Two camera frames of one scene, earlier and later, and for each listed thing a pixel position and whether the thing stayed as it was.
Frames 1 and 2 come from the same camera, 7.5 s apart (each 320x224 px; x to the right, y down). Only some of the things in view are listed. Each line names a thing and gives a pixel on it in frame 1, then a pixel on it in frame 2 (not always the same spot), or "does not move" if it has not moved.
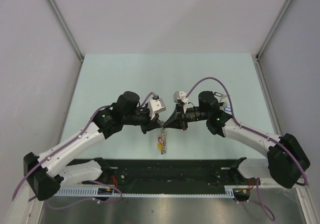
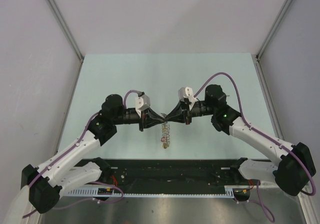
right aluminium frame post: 256,57 does not move
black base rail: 165,176 does not move
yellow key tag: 160,147 to 165,145
